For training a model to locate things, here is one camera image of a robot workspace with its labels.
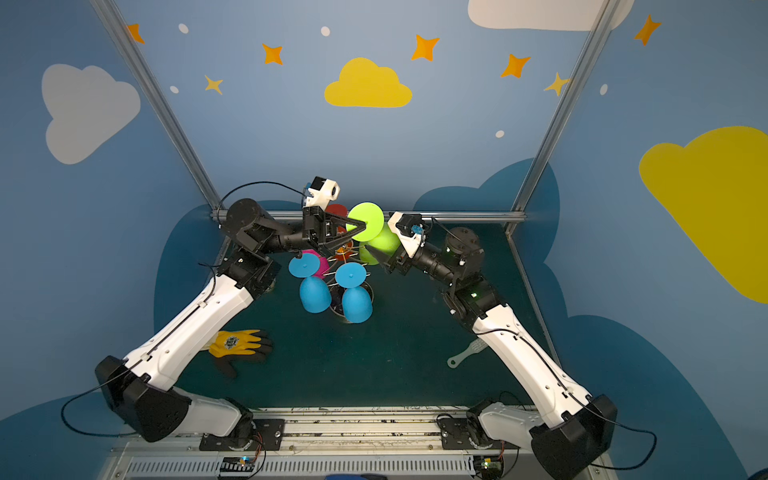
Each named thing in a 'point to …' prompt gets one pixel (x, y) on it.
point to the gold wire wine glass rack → (337, 290)
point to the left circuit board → (237, 464)
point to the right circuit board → (488, 467)
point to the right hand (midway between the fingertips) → (385, 225)
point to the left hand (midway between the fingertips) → (360, 224)
